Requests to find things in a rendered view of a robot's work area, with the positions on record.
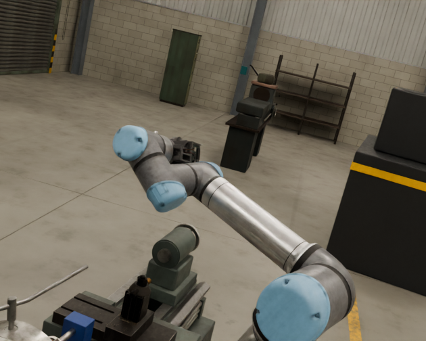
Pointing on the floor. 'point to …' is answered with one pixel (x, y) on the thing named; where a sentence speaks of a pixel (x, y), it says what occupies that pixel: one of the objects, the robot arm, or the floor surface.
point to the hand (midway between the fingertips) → (188, 161)
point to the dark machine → (395, 199)
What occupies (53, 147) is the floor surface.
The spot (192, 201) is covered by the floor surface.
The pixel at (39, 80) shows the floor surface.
